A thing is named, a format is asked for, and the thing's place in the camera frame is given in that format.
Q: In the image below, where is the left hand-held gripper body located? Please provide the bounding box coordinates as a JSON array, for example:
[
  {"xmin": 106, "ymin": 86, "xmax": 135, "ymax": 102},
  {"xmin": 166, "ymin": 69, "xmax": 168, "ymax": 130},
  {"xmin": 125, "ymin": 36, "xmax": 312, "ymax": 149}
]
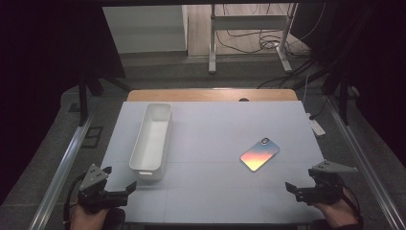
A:
[{"xmin": 78, "ymin": 163, "xmax": 129, "ymax": 215}]

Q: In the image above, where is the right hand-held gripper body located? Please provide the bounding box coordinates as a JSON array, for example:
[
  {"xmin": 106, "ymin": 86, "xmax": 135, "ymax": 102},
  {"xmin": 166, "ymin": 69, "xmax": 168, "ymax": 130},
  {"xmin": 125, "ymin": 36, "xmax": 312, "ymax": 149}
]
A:
[{"xmin": 295, "ymin": 159, "xmax": 359, "ymax": 206}]

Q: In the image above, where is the sunset gradient phone case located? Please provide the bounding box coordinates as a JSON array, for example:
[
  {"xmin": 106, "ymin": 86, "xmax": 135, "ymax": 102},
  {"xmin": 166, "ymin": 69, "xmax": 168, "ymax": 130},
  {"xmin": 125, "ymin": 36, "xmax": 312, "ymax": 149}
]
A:
[{"xmin": 239, "ymin": 137, "xmax": 282, "ymax": 173}]

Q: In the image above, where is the person's right hand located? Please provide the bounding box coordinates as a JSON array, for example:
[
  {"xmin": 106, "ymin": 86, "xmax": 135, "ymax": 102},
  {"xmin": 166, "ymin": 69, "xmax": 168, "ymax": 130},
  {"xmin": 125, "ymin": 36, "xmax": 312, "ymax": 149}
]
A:
[{"xmin": 313, "ymin": 187, "xmax": 360, "ymax": 229}]

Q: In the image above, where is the person's left hand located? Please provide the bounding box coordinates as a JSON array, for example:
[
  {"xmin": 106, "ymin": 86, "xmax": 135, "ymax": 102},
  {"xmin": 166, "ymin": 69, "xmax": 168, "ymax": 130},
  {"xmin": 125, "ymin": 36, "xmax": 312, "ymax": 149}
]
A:
[{"xmin": 69, "ymin": 203, "xmax": 110, "ymax": 230}]

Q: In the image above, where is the black floor socket plate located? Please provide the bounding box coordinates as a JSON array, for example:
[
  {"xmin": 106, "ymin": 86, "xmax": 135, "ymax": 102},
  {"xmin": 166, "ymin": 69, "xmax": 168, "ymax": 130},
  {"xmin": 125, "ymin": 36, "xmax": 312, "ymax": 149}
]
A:
[{"xmin": 80, "ymin": 126, "xmax": 104, "ymax": 149}]

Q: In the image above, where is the white power strip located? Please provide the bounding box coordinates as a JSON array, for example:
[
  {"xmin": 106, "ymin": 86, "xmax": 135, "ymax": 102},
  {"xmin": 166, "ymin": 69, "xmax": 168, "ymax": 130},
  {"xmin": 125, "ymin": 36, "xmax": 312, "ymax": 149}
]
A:
[{"xmin": 305, "ymin": 112, "xmax": 327, "ymax": 138}]

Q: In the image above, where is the white plastic storage bin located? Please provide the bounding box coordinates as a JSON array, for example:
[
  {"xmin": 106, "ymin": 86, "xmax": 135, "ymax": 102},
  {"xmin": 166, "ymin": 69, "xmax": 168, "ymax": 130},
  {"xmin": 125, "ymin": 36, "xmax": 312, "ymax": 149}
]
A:
[{"xmin": 128, "ymin": 102, "xmax": 173, "ymax": 182}]

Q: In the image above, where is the black stand leg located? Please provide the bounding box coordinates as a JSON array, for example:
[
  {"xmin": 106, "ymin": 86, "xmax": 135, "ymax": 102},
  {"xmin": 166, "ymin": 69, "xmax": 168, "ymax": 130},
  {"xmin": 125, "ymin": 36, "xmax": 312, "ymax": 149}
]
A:
[
  {"xmin": 337, "ymin": 78, "xmax": 351, "ymax": 127},
  {"xmin": 77, "ymin": 75, "xmax": 90, "ymax": 127}
]

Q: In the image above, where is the white table mat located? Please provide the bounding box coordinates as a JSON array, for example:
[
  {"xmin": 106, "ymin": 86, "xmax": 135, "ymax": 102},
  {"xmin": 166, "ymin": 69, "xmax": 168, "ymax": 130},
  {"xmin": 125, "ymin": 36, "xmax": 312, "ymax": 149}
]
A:
[{"xmin": 101, "ymin": 101, "xmax": 326, "ymax": 224}]

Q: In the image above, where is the wooden table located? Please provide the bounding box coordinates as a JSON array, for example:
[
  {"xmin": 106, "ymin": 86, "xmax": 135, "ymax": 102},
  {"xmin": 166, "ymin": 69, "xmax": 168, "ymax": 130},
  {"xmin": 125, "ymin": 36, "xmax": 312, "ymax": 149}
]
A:
[{"xmin": 126, "ymin": 88, "xmax": 299, "ymax": 103}]

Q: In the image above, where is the black curtain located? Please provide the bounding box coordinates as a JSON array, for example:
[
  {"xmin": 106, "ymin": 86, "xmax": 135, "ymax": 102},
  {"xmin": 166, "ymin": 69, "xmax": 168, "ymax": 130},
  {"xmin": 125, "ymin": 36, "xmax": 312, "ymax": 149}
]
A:
[
  {"xmin": 0, "ymin": 0, "xmax": 126, "ymax": 205},
  {"xmin": 290, "ymin": 0, "xmax": 406, "ymax": 159}
]

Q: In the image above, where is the white cabinet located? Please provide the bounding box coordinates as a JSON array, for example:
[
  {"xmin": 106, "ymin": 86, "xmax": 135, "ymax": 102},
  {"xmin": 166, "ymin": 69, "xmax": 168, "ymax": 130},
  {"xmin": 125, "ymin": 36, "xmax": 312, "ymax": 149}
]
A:
[{"xmin": 101, "ymin": 4, "xmax": 190, "ymax": 55}]

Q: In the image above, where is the left hand-held gripper cable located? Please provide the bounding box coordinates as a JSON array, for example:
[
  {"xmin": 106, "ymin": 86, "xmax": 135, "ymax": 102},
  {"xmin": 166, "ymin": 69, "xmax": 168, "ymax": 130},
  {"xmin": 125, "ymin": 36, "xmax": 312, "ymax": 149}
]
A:
[{"xmin": 62, "ymin": 171, "xmax": 88, "ymax": 230}]

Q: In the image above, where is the hand-held gripper cable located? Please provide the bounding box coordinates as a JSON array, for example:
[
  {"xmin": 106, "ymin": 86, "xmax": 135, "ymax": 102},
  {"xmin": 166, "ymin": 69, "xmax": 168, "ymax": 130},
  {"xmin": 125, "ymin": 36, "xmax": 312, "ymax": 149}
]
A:
[
  {"xmin": 62, "ymin": 171, "xmax": 88, "ymax": 230},
  {"xmin": 337, "ymin": 178, "xmax": 366, "ymax": 224}
]

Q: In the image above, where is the right hand-held gripper cable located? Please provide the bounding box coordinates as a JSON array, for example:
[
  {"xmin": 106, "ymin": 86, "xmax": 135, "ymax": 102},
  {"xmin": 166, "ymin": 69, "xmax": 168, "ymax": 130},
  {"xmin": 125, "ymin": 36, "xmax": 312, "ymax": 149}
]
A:
[{"xmin": 337, "ymin": 178, "xmax": 366, "ymax": 224}]

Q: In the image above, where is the aluminium rail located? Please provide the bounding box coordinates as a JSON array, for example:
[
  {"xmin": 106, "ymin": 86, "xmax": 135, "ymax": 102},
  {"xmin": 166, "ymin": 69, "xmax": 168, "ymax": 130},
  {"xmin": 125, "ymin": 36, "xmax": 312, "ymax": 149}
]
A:
[
  {"xmin": 28, "ymin": 109, "xmax": 99, "ymax": 230},
  {"xmin": 325, "ymin": 95, "xmax": 406, "ymax": 230}
]

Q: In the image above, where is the tangle of black floor cables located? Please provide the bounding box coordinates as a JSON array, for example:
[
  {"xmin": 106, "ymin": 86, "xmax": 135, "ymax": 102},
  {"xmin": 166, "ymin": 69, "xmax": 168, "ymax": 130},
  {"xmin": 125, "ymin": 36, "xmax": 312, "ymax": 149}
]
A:
[{"xmin": 214, "ymin": 3, "xmax": 327, "ymax": 90}]

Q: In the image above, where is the grey metal desk frame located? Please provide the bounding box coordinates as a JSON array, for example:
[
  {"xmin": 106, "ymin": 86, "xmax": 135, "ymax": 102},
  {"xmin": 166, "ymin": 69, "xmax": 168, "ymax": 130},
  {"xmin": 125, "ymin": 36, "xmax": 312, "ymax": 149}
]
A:
[{"xmin": 208, "ymin": 3, "xmax": 300, "ymax": 76}]

